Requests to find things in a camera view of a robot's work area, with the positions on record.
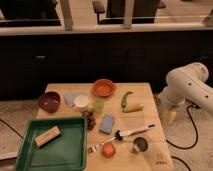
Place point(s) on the green plastic tray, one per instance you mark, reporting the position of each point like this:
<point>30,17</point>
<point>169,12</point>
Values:
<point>66,152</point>

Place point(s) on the yellow banana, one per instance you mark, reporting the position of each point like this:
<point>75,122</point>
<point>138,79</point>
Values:
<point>133,108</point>

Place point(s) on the blue sponge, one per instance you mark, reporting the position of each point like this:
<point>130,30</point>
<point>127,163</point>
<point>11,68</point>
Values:
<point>107,124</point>

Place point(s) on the steel cup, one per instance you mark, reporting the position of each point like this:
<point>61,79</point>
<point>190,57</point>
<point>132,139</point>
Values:
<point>140,144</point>

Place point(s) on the orange fruit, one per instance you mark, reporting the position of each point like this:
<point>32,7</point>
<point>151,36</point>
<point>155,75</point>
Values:
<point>108,150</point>

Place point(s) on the metal fork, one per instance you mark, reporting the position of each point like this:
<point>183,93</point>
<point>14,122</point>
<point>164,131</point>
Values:
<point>95,147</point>

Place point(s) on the white paper cup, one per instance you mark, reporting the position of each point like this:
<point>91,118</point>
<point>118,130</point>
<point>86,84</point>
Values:
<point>81,102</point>

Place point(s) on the orange bowl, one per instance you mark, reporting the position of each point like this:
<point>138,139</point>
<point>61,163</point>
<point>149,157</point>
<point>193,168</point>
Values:
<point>103,88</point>

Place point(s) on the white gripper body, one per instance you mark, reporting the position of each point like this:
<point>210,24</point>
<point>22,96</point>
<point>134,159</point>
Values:
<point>170,99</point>

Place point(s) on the green chili pepper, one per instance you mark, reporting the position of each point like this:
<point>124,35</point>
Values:
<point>124,99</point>

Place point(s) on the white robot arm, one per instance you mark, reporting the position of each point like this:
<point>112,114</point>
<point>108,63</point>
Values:
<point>187,82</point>

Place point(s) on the white handled brush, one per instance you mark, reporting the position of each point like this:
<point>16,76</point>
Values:
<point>119,135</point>

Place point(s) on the wooden block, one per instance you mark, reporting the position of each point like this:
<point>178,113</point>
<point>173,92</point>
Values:
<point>47,136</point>

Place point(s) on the green plastic cup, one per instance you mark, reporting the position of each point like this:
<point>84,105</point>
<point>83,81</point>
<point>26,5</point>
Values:
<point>98,105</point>

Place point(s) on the dark red bowl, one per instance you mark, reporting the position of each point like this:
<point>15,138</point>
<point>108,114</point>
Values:
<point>49,101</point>

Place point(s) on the black office chair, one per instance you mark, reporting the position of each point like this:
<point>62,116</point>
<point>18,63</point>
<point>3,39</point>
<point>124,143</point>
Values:
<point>127,11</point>

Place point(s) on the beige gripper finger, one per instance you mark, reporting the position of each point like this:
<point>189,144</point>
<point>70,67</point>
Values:
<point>171,116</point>

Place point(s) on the bunch of dark grapes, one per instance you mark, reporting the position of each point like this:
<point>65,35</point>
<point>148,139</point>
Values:
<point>91,122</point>

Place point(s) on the light blue cloth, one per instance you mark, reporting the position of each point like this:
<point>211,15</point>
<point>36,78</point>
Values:
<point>69,98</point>

